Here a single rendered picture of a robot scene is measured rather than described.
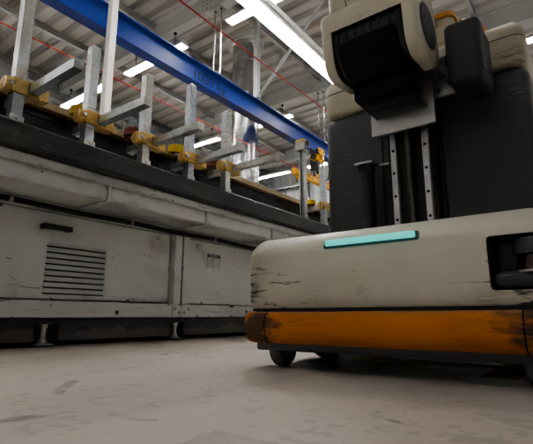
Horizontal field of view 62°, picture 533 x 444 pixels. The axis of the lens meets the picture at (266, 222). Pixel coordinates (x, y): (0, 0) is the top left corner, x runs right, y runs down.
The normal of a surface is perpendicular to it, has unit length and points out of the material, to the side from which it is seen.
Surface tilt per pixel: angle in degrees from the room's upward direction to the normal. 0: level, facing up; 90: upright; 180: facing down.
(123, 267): 90
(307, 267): 90
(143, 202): 90
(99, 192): 90
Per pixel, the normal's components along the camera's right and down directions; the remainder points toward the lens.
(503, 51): -0.60, -0.17
